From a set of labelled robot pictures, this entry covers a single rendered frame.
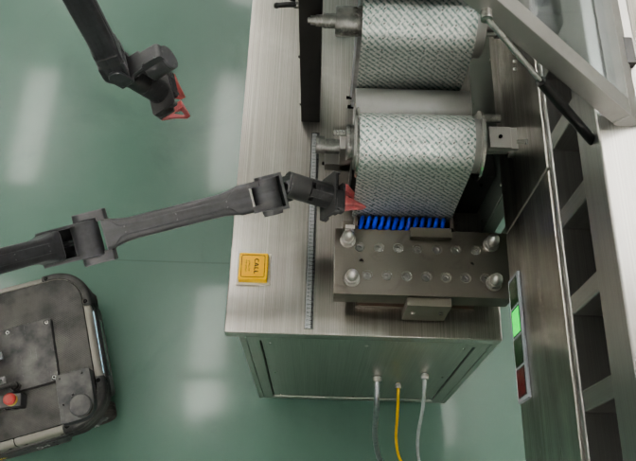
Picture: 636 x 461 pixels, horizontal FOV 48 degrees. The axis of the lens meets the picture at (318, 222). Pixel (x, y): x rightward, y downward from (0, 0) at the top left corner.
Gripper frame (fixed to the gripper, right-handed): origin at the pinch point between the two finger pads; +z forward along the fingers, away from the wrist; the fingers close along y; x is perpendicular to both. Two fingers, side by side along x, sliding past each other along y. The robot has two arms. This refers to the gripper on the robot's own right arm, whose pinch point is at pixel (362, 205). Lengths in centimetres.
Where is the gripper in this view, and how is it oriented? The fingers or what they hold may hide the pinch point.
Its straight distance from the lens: 165.3
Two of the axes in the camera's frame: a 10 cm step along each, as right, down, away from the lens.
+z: 8.6, 2.3, 4.5
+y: -0.3, 9.1, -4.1
